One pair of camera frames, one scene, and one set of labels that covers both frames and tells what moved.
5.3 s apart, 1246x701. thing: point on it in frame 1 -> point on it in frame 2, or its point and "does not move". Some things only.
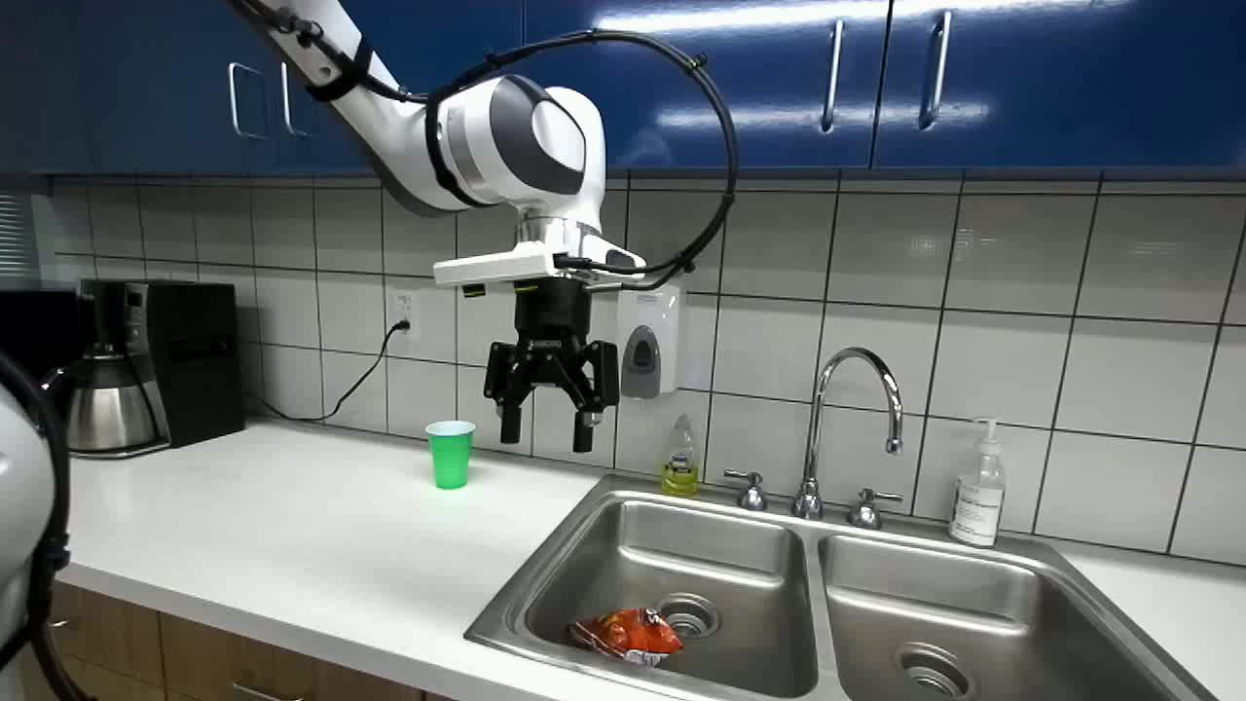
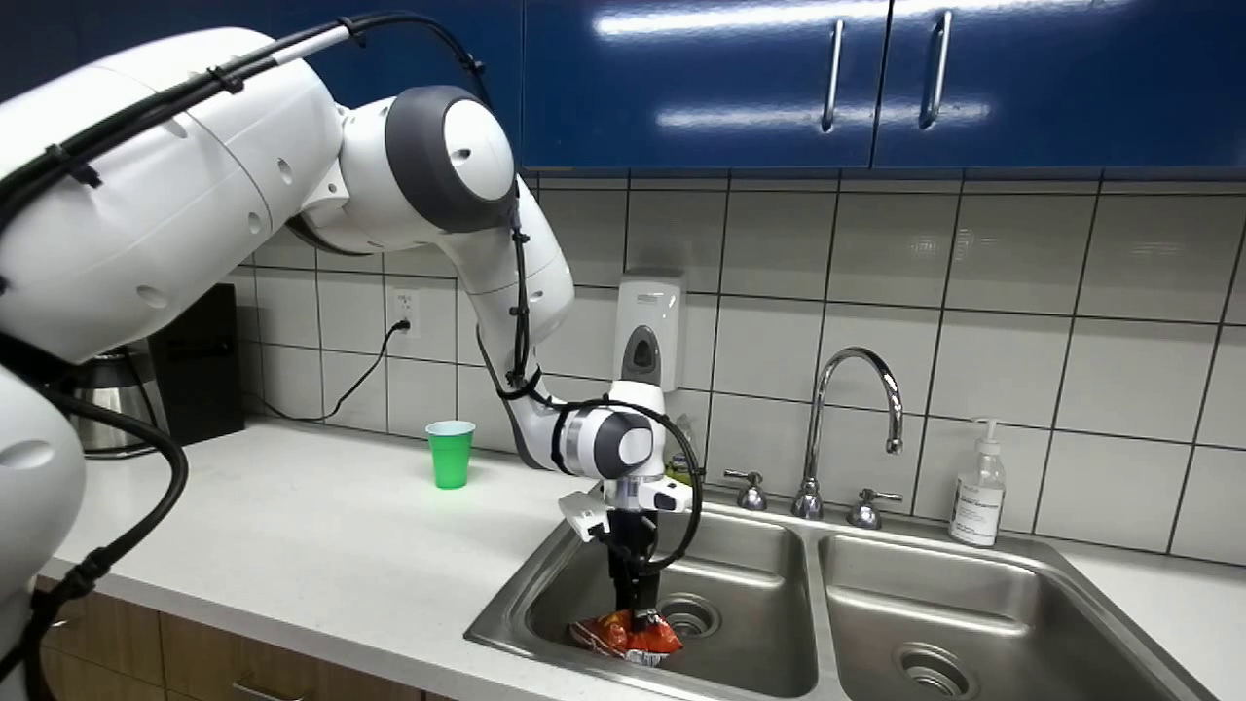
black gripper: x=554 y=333 -> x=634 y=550
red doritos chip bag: x=629 y=631 does not move
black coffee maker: x=188 y=341 does not move
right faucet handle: x=865 y=511 does not move
